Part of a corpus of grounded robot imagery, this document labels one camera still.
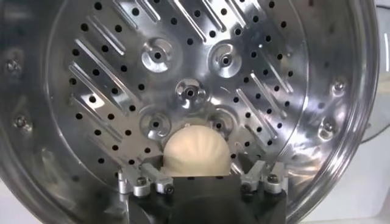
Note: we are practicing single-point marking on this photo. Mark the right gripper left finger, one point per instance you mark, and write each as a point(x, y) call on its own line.
point(143, 182)

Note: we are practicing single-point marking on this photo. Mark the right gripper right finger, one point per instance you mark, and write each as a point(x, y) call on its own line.
point(271, 182)

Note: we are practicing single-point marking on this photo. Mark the white steamed baozi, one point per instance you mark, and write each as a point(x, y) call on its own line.
point(196, 152)

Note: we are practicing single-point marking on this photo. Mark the perforated steel steamer basket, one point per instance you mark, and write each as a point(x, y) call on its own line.
point(122, 76)

